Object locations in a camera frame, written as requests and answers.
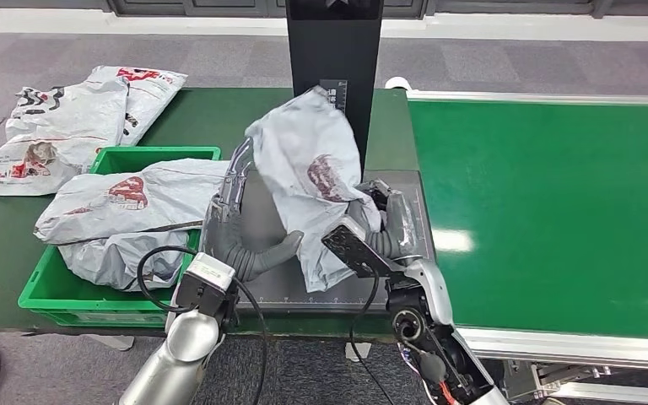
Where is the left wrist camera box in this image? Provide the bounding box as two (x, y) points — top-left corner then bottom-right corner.
(174, 252), (237, 320)

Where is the green plastic crate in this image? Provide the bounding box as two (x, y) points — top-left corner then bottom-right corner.
(17, 146), (223, 328)

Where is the white table foot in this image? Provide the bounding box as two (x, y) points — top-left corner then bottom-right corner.
(86, 335), (135, 352)
(346, 342), (371, 364)

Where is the black yellow column label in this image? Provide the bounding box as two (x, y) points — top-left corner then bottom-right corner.
(319, 78), (348, 113)

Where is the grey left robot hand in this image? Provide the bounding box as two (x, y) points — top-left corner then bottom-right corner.
(201, 137), (305, 284)

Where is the dark glass partition frame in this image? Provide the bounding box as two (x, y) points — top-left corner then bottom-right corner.
(105, 0), (648, 18)

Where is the white bag with face print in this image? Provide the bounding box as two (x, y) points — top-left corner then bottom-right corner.
(0, 75), (129, 197)

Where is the black scanner base plate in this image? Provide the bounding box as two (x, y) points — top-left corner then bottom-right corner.
(234, 169), (437, 314)

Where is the green conveyor belt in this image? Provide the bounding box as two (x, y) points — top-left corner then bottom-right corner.
(408, 100), (648, 341)

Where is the grey parcel bag red logo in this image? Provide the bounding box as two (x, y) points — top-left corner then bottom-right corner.
(33, 159), (233, 247)

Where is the grey parcel bag faded print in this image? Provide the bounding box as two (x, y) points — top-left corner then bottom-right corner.
(244, 85), (384, 294)

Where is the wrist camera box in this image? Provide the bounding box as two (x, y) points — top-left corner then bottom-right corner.
(174, 252), (237, 320)
(321, 216), (395, 279)

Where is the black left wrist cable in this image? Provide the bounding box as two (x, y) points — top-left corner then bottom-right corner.
(136, 246), (269, 405)

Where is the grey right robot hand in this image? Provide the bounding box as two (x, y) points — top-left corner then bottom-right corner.
(348, 178), (434, 264)

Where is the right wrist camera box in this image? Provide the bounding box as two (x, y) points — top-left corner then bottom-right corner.
(321, 216), (395, 279)

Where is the white bag with red print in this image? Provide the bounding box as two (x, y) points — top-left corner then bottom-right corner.
(89, 66), (188, 148)

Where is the black scanner column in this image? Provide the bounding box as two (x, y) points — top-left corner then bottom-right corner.
(285, 0), (385, 175)

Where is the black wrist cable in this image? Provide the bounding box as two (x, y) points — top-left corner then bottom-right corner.
(136, 246), (269, 405)
(348, 271), (381, 405)

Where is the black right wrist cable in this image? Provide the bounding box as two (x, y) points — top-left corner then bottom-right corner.
(348, 271), (381, 405)

